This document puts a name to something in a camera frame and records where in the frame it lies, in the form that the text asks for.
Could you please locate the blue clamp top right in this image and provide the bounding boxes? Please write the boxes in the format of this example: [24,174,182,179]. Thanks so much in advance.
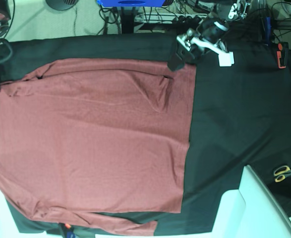
[261,16,273,46]

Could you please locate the red long-sleeve T-shirt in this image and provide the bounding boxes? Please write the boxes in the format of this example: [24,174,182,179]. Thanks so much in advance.
[0,59,196,236]

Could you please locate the black orange clamp right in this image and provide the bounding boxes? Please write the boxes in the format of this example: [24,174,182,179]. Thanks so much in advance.
[277,42,289,69]

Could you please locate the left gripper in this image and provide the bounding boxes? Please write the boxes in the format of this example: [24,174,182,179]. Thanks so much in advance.
[168,27,229,72]

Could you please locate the blue plastic box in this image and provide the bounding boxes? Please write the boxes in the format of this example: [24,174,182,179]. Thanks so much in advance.
[97,0,165,7]

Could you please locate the blue orange clamp bottom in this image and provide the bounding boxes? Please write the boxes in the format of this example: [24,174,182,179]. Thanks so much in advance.
[58,223,77,238]

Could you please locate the black round stand base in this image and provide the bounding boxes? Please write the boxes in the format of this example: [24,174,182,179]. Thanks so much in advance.
[45,0,78,11]

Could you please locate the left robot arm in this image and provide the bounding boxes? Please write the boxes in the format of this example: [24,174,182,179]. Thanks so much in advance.
[168,0,251,71]

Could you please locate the yellow-handled scissors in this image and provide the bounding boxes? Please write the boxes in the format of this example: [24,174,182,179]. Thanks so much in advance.
[273,165,291,182]

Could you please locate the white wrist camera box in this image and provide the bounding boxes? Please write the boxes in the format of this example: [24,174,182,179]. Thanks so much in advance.
[218,52,234,67]

